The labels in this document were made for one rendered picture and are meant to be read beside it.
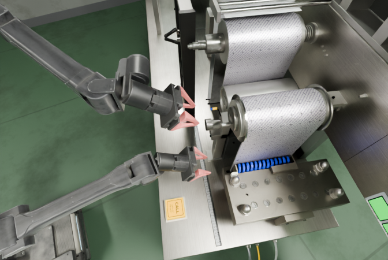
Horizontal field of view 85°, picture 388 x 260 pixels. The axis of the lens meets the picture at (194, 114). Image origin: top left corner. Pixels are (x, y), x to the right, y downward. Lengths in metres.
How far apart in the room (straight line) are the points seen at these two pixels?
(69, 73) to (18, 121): 2.22
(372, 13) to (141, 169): 0.79
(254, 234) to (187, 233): 0.24
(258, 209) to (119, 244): 1.28
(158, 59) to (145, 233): 1.26
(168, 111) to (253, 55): 0.35
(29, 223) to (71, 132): 1.68
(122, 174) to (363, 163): 0.68
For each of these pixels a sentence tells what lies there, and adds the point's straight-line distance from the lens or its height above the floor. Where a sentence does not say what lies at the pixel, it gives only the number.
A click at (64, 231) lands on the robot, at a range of 1.76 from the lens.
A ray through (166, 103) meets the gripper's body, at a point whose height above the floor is 1.39.
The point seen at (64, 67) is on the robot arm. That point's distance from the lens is 0.57.
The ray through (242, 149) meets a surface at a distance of 0.71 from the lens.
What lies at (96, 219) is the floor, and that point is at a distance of 1.95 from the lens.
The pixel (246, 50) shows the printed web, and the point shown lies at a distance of 0.71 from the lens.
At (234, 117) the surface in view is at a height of 1.28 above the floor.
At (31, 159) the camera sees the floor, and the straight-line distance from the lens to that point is 2.42.
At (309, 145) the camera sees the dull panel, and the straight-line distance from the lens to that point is 0.97.
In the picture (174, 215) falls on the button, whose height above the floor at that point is 0.92.
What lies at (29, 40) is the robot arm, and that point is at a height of 1.46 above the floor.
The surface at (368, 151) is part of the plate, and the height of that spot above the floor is 1.25.
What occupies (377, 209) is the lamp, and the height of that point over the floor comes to 1.17.
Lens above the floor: 1.79
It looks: 56 degrees down
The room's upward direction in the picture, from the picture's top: straight up
